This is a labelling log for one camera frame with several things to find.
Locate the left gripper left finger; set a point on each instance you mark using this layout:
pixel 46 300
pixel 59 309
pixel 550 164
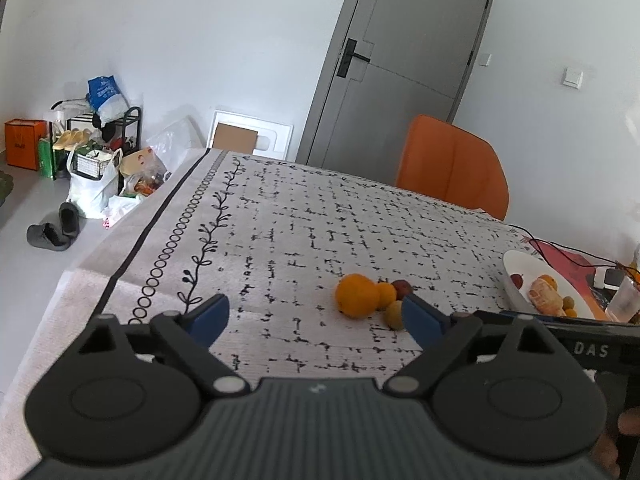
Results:
pixel 185 340

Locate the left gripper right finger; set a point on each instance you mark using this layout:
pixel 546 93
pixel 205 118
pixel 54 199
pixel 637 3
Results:
pixel 445 341

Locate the small yellow-green fruit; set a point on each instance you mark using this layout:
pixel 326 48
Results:
pixel 392 316

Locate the dark red apple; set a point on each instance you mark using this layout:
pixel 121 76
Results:
pixel 402 289

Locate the small orange tangerine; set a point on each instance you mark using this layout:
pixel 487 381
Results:
pixel 387 294

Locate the large orange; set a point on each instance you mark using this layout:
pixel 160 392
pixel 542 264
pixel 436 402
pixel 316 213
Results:
pixel 356 296

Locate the right human hand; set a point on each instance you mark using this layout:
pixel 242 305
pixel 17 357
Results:
pixel 605 452

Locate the clear plastic cup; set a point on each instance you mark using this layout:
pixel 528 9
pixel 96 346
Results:
pixel 625 303

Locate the kiwi on plate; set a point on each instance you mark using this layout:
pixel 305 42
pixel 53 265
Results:
pixel 568 303

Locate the peeled pomelo segment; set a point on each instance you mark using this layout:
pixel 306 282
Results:
pixel 546 300

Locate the red orange mat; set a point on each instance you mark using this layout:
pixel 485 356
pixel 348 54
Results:
pixel 575 269

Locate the orange on plate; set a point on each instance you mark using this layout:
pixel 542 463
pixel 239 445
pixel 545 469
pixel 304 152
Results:
pixel 549 280

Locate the small red fruit on plate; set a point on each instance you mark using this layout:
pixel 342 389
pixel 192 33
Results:
pixel 517 280

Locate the white round plate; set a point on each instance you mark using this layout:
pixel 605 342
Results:
pixel 531 268

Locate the patterned grey tablecloth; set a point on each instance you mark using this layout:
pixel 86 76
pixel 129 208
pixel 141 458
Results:
pixel 276 238

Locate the black slippers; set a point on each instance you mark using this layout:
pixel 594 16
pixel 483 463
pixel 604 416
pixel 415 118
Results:
pixel 56 236

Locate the white shopping bag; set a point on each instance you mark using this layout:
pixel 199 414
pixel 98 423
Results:
pixel 90 196

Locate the orange chair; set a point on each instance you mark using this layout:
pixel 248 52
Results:
pixel 448 163

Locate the black metal rack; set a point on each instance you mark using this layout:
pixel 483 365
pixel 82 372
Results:
pixel 124 132

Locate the white foam packaging board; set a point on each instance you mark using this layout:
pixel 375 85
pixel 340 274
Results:
pixel 249 135

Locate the green bag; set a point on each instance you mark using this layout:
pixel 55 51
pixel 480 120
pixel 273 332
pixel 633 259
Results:
pixel 46 159

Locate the blue white plastic bag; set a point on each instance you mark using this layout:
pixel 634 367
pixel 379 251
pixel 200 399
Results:
pixel 106 99

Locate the orange box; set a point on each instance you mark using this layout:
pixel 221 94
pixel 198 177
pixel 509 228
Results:
pixel 22 139

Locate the grey door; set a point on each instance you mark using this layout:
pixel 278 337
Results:
pixel 421 54

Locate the black door handle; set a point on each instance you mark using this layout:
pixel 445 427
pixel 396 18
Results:
pixel 349 53

